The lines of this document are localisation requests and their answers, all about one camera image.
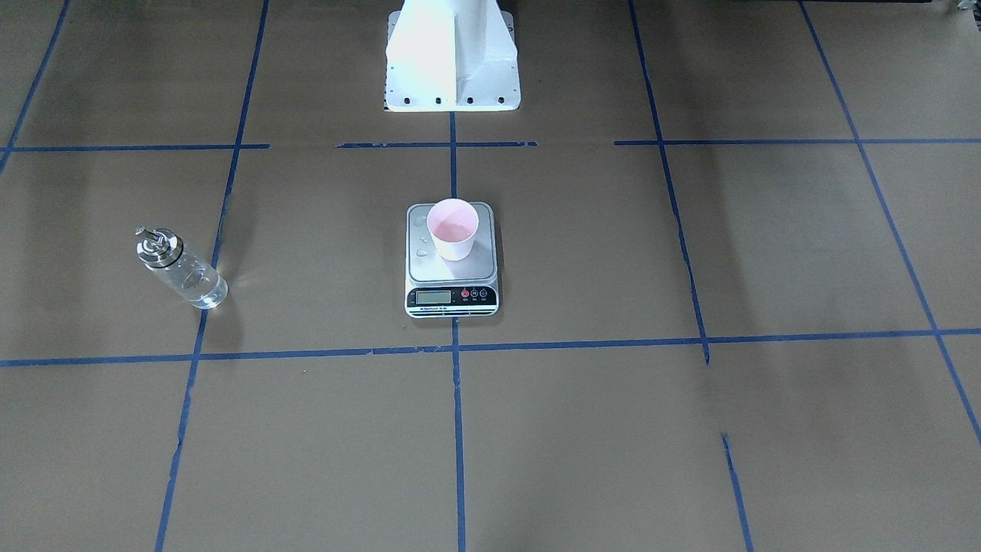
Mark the glass sauce bottle metal cap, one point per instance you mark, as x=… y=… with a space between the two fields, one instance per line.
x=169 y=258

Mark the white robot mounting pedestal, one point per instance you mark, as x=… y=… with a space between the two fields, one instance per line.
x=451 y=56

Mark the silver digital kitchen scale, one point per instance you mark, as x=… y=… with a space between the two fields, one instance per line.
x=437 y=288

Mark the pink paper cup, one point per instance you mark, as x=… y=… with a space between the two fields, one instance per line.
x=453 y=225

